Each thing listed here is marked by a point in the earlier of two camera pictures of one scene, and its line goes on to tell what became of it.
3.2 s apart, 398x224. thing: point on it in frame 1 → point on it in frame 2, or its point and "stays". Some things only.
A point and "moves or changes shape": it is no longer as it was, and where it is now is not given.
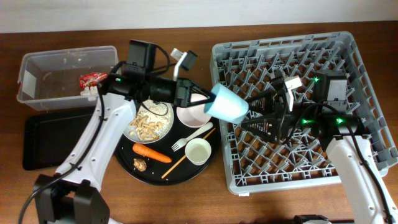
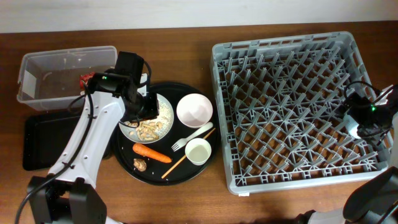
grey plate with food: x=153 y=121 stays
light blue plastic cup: x=228 y=104 moves or changes shape
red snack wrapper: x=91 y=79 stays
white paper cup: x=198 y=151 stays
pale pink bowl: x=193 y=116 stays
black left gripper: x=183 y=88 → x=153 y=111
